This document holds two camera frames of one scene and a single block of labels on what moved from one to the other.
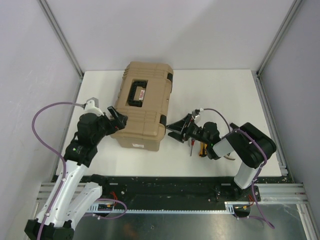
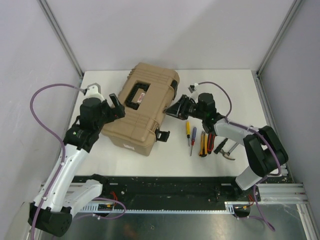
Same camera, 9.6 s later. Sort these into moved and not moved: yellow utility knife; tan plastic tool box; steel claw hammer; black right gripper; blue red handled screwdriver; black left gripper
Moved: black left gripper; tan plastic tool box; black right gripper
Not moved: blue red handled screwdriver; yellow utility knife; steel claw hammer
